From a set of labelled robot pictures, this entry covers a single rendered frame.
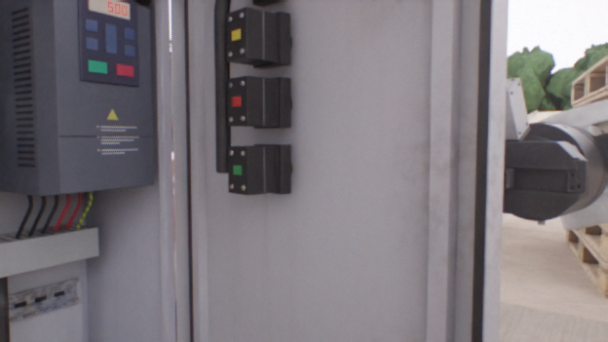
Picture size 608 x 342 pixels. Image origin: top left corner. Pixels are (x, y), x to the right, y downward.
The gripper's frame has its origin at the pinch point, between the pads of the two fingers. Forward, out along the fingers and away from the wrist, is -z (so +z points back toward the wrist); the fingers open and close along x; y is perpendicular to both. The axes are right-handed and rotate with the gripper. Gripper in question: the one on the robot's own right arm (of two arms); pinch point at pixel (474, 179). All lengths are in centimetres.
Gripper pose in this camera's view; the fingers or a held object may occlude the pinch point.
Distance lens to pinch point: 35.8
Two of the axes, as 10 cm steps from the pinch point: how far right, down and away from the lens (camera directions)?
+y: 0.0, 10.0, 0.7
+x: 6.8, 0.5, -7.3
